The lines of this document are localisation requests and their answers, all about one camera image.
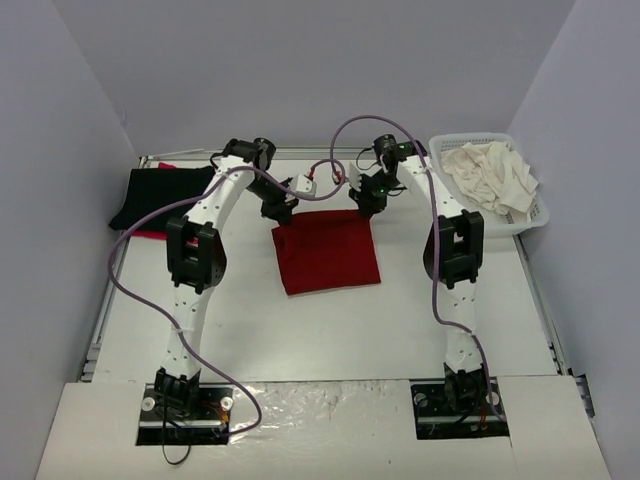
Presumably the white plastic laundry basket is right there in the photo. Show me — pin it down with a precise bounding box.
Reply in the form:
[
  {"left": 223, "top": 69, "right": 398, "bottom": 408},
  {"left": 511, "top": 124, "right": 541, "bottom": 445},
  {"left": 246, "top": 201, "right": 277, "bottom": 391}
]
[{"left": 429, "top": 132, "right": 549, "bottom": 237}]

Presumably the white t-shirts pile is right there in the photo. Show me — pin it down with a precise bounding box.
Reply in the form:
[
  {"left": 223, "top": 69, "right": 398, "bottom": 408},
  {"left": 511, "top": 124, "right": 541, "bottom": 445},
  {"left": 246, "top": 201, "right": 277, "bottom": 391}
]
[{"left": 440, "top": 141, "right": 539, "bottom": 222}]

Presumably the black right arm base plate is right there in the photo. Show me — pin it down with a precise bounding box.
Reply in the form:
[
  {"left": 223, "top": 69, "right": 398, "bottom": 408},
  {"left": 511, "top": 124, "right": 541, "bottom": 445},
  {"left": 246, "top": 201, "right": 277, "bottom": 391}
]
[{"left": 410, "top": 378, "right": 510, "bottom": 441}]

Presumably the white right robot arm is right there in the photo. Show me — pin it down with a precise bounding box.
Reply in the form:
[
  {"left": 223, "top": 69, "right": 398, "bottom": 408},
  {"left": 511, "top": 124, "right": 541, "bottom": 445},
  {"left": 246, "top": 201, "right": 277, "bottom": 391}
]
[{"left": 348, "top": 134, "right": 490, "bottom": 416}]

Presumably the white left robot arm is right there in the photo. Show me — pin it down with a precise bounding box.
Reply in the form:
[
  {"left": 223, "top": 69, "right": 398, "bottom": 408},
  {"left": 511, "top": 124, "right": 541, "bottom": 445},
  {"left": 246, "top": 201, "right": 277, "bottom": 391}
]
[{"left": 154, "top": 137, "right": 298, "bottom": 418}]

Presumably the folded black t-shirt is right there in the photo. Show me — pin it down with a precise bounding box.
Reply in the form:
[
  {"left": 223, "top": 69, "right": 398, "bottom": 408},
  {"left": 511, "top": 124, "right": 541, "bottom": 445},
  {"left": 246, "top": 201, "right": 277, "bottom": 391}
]
[{"left": 109, "top": 166, "right": 214, "bottom": 231}]

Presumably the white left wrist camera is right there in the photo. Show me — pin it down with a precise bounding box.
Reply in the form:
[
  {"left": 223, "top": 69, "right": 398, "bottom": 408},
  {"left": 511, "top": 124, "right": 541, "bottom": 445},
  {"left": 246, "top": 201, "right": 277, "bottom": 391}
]
[{"left": 289, "top": 174, "right": 317, "bottom": 198}]

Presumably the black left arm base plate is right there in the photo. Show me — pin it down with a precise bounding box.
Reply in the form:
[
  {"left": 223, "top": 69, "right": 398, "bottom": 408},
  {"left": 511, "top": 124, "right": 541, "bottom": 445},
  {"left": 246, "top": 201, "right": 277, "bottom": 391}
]
[{"left": 136, "top": 384, "right": 234, "bottom": 446}]

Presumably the black cable loop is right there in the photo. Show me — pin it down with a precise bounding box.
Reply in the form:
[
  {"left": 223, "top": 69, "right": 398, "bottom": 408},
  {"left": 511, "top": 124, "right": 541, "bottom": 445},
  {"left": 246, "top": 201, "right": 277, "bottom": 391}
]
[{"left": 160, "top": 424, "right": 194, "bottom": 466}]

